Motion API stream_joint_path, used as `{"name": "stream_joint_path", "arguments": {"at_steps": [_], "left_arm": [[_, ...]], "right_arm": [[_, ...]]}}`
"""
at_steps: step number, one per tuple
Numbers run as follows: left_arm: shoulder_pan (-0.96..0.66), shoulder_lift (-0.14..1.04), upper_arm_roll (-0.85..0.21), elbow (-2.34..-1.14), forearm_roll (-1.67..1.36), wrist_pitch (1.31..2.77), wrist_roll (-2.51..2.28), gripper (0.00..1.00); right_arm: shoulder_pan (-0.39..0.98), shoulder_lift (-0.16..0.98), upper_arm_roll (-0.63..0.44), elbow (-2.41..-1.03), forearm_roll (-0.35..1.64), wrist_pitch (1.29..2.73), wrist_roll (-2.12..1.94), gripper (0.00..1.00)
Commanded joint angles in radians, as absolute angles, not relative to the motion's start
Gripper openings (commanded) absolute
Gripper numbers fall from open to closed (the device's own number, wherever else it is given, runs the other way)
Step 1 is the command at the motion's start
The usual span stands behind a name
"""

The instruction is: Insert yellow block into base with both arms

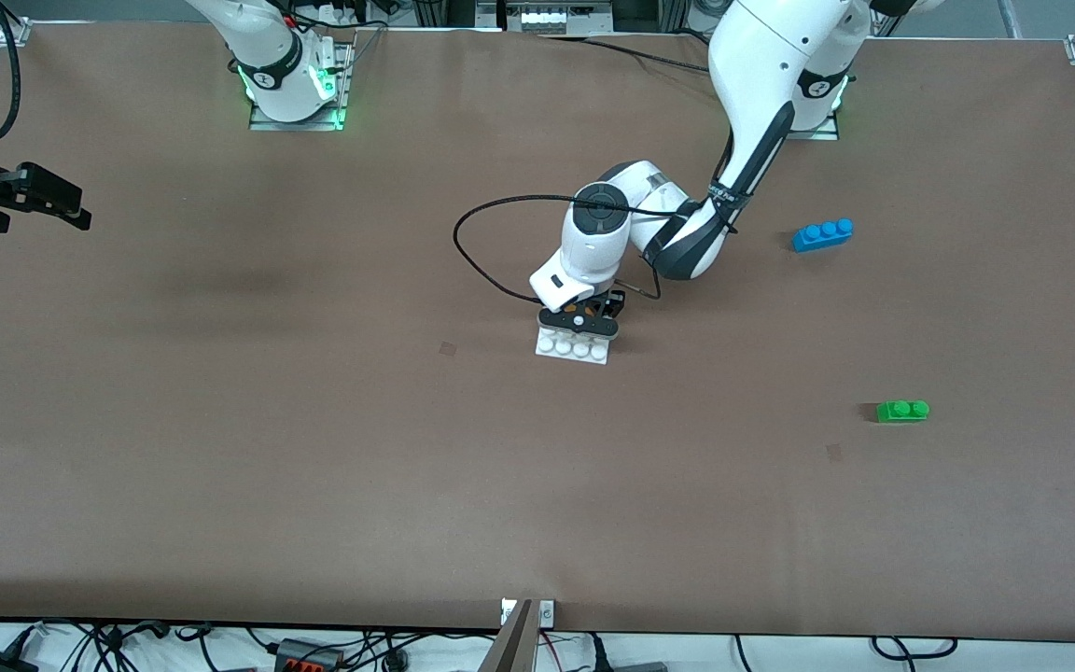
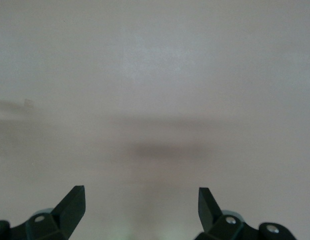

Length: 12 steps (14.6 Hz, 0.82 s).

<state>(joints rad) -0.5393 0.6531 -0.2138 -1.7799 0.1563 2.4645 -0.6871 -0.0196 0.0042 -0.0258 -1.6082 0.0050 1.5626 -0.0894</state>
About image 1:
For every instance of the white studded base plate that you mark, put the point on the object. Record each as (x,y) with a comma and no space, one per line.
(575,350)

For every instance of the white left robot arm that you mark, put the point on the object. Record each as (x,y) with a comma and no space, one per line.
(761,56)

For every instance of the blue three-stud block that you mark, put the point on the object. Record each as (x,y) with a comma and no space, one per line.
(822,236)

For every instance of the black power adapter red buttons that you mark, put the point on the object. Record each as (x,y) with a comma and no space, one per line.
(300,653)

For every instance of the small white table bracket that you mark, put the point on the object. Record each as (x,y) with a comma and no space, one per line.
(507,611)
(547,613)

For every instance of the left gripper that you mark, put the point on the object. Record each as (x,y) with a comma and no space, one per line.
(608,301)

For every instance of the green two-stud block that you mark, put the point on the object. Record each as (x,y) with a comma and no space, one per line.
(901,412)

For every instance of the white power strip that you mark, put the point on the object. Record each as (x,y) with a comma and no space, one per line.
(545,19)

